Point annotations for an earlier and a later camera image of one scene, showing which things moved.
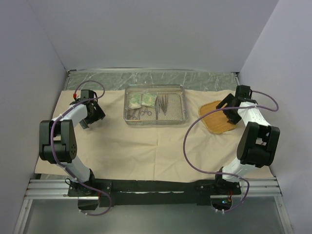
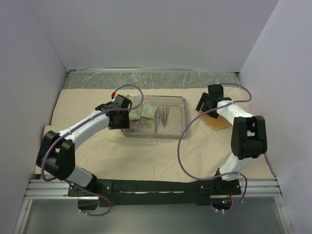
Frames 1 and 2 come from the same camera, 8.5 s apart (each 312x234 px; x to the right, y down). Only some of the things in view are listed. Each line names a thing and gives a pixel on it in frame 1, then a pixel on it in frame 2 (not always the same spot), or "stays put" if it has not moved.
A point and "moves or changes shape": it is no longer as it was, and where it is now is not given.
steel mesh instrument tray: (171, 107) moves or changes shape
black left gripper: (99, 114) to (125, 123)
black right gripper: (233, 118) to (204, 99)
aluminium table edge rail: (235, 73) stays put
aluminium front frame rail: (46, 189) stays put
